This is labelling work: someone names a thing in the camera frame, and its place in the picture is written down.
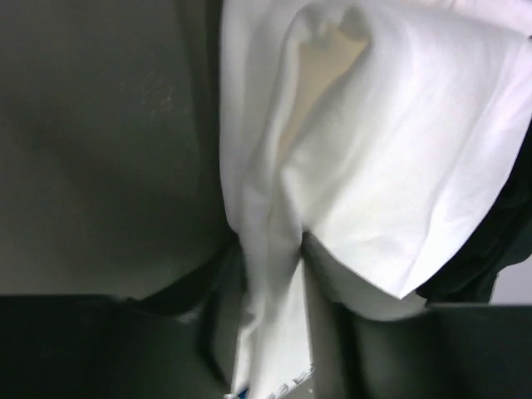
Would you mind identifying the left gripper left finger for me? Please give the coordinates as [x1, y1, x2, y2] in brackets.
[128, 242, 247, 398]

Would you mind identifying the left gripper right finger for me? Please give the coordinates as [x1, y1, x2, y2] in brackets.
[301, 233, 432, 398]

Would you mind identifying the black t-shirt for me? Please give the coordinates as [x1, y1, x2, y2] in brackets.
[416, 132, 531, 303]

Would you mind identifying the white daisy print t-shirt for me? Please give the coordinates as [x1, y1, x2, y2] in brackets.
[220, 1, 531, 398]

